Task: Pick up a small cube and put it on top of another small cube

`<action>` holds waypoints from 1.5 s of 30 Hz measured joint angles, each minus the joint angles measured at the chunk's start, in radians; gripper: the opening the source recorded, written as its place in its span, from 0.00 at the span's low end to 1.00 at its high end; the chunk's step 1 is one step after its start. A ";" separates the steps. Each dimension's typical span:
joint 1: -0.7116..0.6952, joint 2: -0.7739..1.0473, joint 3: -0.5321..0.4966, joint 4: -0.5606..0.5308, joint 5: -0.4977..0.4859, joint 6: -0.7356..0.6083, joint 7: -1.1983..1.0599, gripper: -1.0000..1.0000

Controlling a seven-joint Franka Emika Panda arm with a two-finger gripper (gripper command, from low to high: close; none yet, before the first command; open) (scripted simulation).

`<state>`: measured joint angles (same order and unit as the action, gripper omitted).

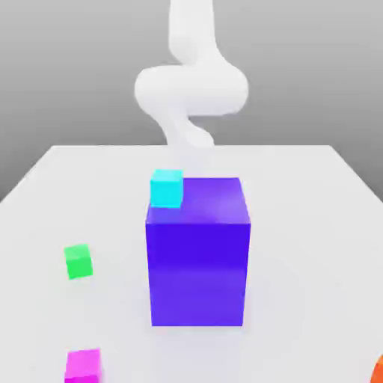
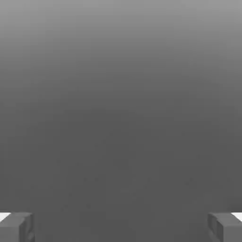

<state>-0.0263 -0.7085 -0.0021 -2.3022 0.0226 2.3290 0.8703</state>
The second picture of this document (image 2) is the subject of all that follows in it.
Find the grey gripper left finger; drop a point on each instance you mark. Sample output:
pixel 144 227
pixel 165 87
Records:
pixel 15 228

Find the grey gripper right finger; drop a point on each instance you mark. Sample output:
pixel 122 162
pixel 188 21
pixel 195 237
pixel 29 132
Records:
pixel 226 228

